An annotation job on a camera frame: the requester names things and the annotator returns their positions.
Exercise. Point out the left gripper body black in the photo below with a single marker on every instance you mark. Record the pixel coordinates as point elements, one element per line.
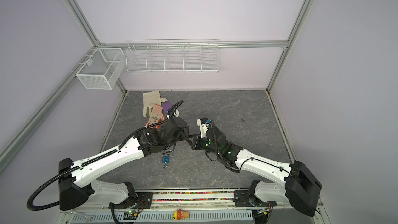
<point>184,136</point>

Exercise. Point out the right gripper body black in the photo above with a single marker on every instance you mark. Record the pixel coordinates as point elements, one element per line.
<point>201,143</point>

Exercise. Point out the blue padlock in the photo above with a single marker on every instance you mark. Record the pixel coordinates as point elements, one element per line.
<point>165,160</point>

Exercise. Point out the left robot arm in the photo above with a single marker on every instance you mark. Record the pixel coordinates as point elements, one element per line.
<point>78,183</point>

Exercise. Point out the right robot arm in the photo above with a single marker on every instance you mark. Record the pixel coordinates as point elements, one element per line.
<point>264,165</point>

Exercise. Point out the orange work glove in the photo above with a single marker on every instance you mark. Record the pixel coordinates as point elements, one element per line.
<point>156,116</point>

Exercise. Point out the purple pink toy shovel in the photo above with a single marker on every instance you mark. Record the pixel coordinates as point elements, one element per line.
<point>166,107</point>

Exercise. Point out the yellow red toy figure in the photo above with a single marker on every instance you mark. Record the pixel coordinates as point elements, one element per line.
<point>180,215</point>

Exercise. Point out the white mesh box basket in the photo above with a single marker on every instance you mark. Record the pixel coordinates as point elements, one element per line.
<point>102,69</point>

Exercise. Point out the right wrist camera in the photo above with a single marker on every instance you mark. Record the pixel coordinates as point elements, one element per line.
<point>203,124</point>

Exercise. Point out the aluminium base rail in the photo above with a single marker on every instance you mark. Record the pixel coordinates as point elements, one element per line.
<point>259,195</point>

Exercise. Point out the white wire basket rack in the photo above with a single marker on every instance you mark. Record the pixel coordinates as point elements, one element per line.
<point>172,55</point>

